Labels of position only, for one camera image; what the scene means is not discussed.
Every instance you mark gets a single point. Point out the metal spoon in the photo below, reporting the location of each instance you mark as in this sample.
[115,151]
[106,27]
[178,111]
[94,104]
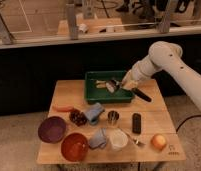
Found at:
[134,140]

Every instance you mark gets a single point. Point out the yellow orange apple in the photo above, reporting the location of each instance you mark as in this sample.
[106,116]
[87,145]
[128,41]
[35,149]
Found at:
[159,141]

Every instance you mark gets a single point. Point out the black handled brush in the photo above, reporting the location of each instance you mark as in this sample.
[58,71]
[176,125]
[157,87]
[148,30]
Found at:
[114,85]

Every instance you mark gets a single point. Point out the dark red grape bunch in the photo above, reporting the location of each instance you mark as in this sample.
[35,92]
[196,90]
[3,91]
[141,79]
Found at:
[77,117]

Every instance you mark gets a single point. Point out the orange bowl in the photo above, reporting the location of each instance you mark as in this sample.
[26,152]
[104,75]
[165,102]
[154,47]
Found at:
[74,147]

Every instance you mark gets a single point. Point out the wooden table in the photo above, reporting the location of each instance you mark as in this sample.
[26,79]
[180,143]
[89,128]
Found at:
[155,119]

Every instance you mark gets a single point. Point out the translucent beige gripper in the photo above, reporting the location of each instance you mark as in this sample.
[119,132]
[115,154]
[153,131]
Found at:
[128,83]

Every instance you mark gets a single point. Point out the black remote control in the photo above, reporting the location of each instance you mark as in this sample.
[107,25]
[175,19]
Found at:
[136,123]

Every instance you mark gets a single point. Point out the purple bowl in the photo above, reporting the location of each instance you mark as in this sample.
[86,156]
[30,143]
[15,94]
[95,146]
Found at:
[52,129]

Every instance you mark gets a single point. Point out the yellow banana in tray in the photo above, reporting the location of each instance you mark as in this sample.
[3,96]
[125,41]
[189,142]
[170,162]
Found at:
[100,84]

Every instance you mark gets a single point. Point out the green plastic tray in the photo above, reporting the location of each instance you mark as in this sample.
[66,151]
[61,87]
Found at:
[93,94]

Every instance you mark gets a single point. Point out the blue cloth lower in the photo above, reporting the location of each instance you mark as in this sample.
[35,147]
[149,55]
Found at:
[98,140]

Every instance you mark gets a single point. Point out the white plastic cup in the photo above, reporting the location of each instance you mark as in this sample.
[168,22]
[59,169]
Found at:
[118,139]

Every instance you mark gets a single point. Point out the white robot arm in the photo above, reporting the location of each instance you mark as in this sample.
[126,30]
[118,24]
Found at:
[165,56]

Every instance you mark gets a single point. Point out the small metal cup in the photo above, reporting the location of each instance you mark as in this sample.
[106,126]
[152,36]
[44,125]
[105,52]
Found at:
[113,117]

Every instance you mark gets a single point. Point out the orange carrot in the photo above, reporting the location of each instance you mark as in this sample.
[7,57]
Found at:
[63,109]

